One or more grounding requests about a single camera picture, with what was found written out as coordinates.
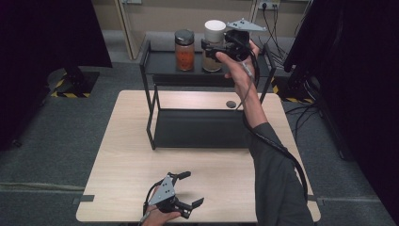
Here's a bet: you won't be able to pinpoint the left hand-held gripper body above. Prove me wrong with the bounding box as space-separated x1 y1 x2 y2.
142 171 195 220

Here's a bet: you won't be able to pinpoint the black-lidded jar of orange spice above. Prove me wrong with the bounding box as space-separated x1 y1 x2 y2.
174 28 196 73

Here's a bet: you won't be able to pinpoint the white wall power outlet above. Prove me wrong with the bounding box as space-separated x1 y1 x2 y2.
258 0 281 10

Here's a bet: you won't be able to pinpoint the pale floor cable cover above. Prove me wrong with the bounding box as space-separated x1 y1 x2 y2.
0 182 87 193

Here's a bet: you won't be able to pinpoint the person's right hand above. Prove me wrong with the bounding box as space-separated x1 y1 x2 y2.
215 39 262 98

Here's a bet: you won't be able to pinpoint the person's left hand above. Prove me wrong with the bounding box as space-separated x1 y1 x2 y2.
140 204 183 226

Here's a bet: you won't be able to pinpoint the black power cables at outlet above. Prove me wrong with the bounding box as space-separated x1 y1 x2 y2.
250 3 297 65

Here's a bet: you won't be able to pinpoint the black cables on floor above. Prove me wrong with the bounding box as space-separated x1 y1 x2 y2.
283 102 324 142

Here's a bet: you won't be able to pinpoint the hand-held gripper cable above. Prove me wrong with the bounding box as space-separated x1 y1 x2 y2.
234 50 310 203
142 179 166 218

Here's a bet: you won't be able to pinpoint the grey tape strip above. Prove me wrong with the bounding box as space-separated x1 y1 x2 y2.
71 194 95 205
307 194 326 206

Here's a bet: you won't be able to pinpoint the left hand-held gripper cable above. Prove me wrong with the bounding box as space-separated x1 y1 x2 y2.
142 179 166 218

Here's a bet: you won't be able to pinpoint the stand base with hazard tape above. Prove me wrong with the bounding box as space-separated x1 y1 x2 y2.
46 67 101 99
271 74 315 105

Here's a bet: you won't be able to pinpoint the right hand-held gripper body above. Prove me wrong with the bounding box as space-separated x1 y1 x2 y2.
215 18 268 63

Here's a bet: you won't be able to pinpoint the right hand-held gripper cable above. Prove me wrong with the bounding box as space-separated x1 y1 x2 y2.
234 50 310 203

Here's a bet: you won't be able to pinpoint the white-lidded jar of beige powder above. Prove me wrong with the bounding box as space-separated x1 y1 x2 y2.
201 19 228 73

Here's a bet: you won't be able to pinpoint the black metal two-tier shelf rack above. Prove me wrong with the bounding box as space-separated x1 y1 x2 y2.
139 40 278 151

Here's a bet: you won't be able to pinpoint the black curtain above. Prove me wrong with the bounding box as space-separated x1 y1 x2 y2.
283 0 399 218
0 0 113 152

